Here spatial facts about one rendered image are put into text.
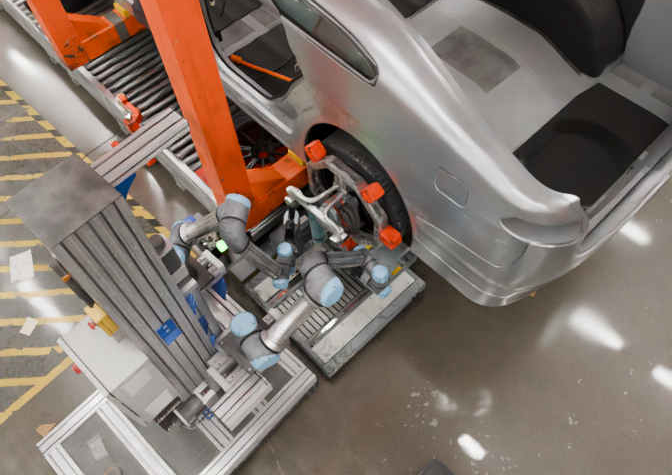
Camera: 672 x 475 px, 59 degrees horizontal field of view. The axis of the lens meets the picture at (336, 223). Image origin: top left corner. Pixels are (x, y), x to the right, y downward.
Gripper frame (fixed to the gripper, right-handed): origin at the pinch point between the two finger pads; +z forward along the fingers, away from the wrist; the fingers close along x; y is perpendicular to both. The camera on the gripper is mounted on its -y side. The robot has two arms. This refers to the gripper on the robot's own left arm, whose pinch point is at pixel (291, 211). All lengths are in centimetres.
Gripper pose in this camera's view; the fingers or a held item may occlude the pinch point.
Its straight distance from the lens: 313.8
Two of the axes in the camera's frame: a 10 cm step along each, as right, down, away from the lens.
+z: 0.3, -8.4, 5.3
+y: 0.4, 5.4, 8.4
